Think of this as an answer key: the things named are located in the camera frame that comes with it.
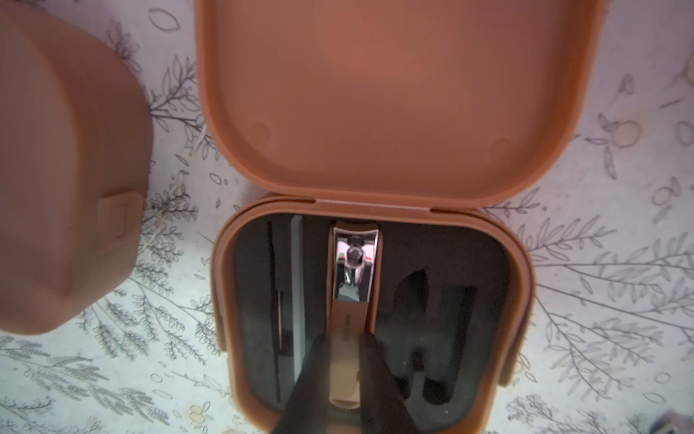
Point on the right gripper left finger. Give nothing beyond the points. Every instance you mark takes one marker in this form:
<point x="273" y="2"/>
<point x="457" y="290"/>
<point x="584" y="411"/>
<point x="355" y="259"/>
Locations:
<point x="307" y="408"/>

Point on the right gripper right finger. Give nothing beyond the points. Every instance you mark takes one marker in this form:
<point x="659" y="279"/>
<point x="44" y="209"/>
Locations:
<point x="382" y="407"/>

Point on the dark brown nail clipper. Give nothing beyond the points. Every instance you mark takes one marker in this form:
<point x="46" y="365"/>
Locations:
<point x="352" y="299"/>

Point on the tan brown case lid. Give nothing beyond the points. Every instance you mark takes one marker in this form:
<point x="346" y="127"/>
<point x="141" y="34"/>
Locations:
<point x="76" y="143"/>

